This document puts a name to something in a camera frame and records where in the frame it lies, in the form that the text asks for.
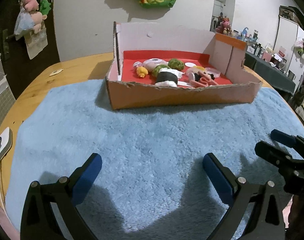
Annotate pink plastic clothes peg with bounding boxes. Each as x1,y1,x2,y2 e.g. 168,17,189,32
188,74,219,88

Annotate small doll figurine black hair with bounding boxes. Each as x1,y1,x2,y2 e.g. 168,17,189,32
193,72,215,82

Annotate clear plastic cup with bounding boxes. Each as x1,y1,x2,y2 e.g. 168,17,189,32
185,67,200,76

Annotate black and white cloth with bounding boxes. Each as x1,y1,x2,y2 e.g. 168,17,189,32
155,68,183,87

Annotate green fuzzy ball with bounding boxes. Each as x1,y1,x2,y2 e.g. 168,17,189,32
151,64,170,77
168,59,185,71

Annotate pink rounded gadget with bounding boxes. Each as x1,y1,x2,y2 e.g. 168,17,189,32
142,58,168,72

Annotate dark cluttered side table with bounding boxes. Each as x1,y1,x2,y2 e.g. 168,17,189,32
244,52,295,101

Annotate white square charger device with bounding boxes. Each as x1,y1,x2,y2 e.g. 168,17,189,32
0,127,13,161

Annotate clear round plastic lid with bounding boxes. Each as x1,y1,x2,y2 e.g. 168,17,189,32
205,67,221,79

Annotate white refrigerator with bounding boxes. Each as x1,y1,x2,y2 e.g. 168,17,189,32
273,16,304,85

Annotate blue fluffy towel mat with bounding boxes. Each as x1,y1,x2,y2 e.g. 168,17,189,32
6,80,304,239

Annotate yellow bottle cap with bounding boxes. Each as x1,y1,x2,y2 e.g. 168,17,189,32
193,66,205,72

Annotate pink plush on side table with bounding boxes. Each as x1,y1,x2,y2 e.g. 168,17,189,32
215,18,232,36

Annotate green fuzzy ball in tray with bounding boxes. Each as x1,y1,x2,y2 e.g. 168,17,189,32
168,59,185,71

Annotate small wooden tag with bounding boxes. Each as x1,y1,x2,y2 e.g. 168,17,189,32
49,69,63,76

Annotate cardboard tray with red liner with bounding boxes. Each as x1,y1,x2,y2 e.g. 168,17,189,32
106,23,262,109

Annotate yellow duck toy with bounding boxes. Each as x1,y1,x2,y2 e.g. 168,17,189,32
136,66,149,78

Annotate small pink capsule toy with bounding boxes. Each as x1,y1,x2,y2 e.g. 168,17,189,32
133,61,143,69

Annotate pink plush toys hanging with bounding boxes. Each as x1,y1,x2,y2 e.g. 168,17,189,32
23,0,47,34

